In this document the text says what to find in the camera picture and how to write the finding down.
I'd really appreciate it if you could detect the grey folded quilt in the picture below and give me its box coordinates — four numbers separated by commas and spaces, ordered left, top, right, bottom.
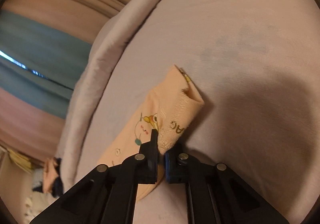
56, 0, 161, 191

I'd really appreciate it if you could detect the white clothes pile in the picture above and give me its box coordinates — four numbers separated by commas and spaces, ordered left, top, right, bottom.
24, 191, 56, 223

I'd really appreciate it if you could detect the folded peach garment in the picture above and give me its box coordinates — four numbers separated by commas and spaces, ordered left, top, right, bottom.
42, 157, 59, 193

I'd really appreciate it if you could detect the peach cartoon print shirt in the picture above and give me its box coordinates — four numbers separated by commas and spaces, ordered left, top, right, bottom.
96, 64, 205, 202

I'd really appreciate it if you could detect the pink curtain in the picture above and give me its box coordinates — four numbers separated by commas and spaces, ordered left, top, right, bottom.
1, 89, 65, 161

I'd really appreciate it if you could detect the lavender bed sheet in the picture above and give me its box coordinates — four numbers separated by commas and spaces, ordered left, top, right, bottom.
75, 0, 319, 223

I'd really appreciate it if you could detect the folded navy garment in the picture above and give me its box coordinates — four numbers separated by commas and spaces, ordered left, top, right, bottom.
32, 158, 63, 198

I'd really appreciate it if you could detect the yellow pleated lampshade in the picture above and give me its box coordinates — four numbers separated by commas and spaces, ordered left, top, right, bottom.
1, 146, 33, 174

